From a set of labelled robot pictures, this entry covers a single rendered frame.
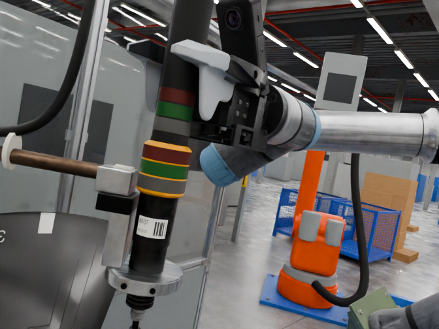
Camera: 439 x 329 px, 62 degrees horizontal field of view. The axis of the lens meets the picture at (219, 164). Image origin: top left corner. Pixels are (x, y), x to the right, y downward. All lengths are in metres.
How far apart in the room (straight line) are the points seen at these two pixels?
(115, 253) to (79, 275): 0.14
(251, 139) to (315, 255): 3.82
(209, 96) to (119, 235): 0.14
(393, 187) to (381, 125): 7.58
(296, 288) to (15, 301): 3.88
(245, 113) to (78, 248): 0.27
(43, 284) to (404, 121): 0.58
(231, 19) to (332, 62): 3.87
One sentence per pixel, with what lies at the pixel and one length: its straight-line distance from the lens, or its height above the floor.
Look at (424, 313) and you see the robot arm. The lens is 0.97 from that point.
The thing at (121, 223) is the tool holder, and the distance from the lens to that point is 0.33.
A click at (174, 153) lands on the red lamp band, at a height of 1.54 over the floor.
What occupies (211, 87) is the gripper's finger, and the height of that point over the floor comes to 1.61.
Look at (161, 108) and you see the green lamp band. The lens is 0.32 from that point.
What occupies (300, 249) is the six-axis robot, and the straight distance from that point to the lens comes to 4.18.
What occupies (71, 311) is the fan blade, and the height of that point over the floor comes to 1.35.
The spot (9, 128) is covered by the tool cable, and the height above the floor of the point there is 1.54.
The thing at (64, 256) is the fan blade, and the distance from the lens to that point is 0.49.
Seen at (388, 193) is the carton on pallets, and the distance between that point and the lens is 8.28.
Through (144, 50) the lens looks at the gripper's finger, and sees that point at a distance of 0.34.
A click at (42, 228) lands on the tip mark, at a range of 0.52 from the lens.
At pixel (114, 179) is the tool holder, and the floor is 1.51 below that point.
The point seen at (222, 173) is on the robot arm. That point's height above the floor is 1.52.
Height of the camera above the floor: 1.56
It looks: 3 degrees down
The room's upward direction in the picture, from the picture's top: 11 degrees clockwise
